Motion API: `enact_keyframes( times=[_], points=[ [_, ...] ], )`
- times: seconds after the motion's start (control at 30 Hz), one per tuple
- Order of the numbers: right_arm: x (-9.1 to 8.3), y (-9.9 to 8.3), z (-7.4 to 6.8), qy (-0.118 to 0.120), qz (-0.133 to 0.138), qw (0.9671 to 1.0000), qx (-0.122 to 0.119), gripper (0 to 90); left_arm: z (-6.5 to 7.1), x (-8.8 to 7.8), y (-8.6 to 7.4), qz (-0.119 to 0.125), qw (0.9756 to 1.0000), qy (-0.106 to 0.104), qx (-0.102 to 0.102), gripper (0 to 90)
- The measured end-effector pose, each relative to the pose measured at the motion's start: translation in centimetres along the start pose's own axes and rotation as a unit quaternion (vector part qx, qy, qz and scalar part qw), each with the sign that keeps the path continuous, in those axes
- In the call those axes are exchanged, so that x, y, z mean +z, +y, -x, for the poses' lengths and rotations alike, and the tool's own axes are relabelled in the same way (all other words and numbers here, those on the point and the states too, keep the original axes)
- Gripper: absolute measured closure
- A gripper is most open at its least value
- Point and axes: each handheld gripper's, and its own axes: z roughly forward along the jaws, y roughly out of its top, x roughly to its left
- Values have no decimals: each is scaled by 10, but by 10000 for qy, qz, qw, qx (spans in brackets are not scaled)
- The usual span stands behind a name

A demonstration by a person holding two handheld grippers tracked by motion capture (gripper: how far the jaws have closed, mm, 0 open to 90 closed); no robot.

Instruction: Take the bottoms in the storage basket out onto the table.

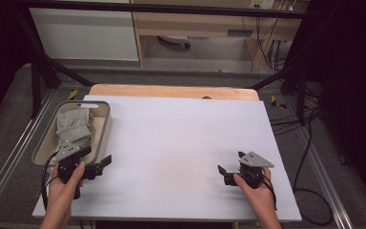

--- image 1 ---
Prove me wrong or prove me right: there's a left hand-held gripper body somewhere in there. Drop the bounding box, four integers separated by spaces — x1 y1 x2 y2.
53 142 104 200

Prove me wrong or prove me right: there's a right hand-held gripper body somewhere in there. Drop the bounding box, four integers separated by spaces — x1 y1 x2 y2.
223 151 275 190

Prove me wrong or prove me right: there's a grey cloth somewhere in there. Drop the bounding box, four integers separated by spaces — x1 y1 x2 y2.
55 108 95 149

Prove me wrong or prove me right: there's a beige basket with grey rim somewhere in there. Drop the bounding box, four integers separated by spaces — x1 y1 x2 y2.
31 100 112 168

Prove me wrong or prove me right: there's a person's right hand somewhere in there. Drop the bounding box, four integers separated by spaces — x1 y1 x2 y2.
233 167 278 215

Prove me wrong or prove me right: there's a person's left hand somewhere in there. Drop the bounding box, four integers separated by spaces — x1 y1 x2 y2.
47 161 87 212

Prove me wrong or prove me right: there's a white table mat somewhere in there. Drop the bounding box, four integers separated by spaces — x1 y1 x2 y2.
31 94 303 222

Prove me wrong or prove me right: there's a yellow and black floor tape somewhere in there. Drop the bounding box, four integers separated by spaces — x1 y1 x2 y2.
270 94 288 110

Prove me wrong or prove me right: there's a black metal stand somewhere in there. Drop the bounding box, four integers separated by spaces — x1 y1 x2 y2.
249 12 323 125
10 6 94 119

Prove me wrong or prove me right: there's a white cabinet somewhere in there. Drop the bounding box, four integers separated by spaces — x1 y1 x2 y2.
29 0 140 62

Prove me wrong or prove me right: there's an office chair base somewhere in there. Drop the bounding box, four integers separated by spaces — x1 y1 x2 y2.
157 34 193 50

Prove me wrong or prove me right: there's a light wooden desk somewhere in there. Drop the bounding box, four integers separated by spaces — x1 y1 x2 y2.
130 0 309 67

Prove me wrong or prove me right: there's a white power strip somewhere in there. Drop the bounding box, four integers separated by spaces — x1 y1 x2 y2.
249 0 276 10

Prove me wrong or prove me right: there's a right hand-held gripper black cable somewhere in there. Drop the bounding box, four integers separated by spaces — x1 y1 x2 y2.
261 174 278 212

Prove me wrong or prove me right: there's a hand-held gripper black cable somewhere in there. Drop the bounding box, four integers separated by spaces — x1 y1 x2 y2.
40 151 60 211
261 174 278 212

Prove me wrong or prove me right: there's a left hand-held gripper black cable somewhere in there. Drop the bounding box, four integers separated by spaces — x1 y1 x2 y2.
40 151 60 211

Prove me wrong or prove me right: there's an aluminium rail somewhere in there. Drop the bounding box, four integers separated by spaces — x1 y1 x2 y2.
294 120 355 229
0 90 58 227

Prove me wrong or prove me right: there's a black floor cable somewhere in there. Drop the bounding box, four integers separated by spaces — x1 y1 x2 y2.
270 94 335 227

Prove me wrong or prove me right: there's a bundle of hanging cables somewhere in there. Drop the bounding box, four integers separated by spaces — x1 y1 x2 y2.
241 9 295 73

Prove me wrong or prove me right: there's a black horizontal frame bar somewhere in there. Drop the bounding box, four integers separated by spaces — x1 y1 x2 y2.
12 1 309 20

